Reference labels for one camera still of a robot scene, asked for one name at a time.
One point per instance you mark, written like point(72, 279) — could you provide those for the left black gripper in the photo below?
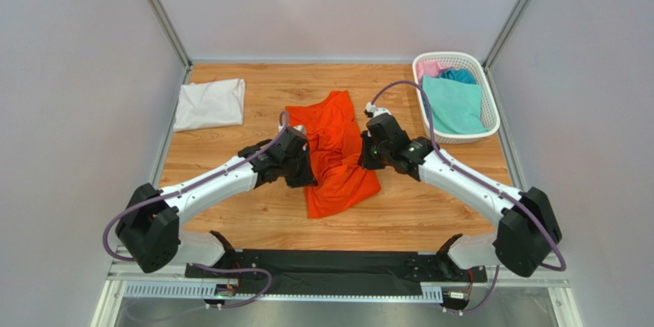
point(307, 178)

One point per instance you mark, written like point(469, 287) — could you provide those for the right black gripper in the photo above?
point(366, 155)

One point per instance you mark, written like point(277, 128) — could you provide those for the orange t-shirt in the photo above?
point(335, 147)

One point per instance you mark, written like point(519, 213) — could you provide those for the white t-shirt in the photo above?
point(209, 105)

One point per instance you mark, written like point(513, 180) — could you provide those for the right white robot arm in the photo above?
point(526, 229)

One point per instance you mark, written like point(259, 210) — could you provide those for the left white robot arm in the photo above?
point(151, 226)

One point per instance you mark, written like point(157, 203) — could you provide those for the teal t-shirt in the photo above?
point(455, 106)

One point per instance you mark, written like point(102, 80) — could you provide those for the white plastic laundry basket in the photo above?
point(489, 113)

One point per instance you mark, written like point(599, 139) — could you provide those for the pink t-shirt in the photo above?
point(431, 68)

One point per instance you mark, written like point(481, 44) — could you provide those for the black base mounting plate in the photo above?
point(341, 273)

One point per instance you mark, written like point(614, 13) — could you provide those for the blue t-shirt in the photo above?
point(461, 75)

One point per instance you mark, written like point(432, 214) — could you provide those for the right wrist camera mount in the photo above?
point(371, 110)

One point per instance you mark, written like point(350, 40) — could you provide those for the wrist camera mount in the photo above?
point(371, 110)
point(300, 128)

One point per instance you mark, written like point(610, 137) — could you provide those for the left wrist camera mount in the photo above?
point(300, 128)

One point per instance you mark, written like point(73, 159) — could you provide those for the aluminium frame rail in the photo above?
point(179, 293)

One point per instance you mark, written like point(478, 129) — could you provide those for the left aluminium corner post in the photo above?
point(160, 13)

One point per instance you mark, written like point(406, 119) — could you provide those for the aluminium corner post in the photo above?
point(160, 13)
point(513, 19)

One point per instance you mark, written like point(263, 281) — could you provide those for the right aluminium corner post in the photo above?
point(513, 19)

